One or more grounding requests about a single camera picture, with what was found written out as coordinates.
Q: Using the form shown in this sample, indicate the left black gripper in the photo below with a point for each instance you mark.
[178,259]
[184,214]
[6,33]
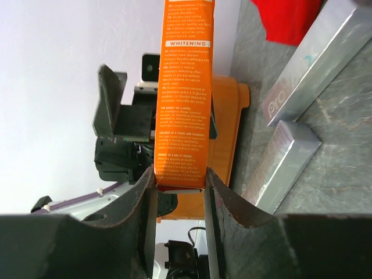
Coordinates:
[125,133]

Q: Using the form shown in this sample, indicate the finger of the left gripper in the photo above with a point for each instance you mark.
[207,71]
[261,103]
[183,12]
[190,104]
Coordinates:
[213,126]

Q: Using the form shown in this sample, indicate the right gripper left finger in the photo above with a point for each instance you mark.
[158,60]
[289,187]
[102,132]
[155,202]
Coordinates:
[117,241]

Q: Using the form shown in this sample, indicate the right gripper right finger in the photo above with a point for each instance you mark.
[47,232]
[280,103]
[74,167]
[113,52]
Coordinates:
[246,242]

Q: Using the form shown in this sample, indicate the orange toothpaste box top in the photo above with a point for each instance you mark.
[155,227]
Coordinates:
[184,99]

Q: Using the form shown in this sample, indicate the silver toothpaste box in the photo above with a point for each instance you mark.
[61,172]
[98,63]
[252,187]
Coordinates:
[289,151]
[338,33]

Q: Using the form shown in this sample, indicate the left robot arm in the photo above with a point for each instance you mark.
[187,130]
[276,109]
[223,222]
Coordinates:
[174,259]

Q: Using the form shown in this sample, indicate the orange plastic basket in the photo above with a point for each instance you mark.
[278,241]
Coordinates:
[229,98]

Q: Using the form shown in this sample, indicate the red cloth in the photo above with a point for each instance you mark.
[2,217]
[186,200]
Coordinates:
[287,21]

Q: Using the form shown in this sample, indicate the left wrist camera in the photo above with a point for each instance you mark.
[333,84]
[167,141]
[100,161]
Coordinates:
[150,70]

